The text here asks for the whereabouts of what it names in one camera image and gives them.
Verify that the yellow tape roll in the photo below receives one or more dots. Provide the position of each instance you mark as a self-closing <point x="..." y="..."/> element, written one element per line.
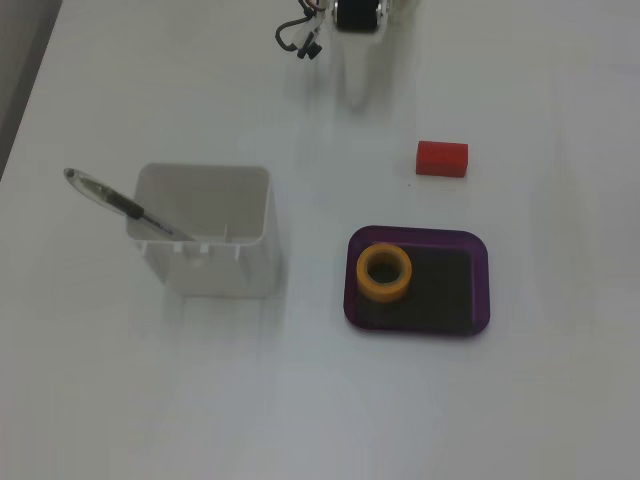
<point x="382" y="292"/>

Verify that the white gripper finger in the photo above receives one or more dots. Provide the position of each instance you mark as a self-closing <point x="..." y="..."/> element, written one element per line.
<point x="349" y="60"/>
<point x="365" y="60"/>

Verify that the red rectangular block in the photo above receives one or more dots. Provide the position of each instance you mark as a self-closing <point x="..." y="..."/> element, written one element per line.
<point x="442" y="159"/>

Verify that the clear black ballpoint pen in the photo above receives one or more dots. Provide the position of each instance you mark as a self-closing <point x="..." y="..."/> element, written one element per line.
<point x="107" y="197"/>

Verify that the purple metal tray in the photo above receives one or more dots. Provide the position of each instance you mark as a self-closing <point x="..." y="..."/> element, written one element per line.
<point x="445" y="290"/>

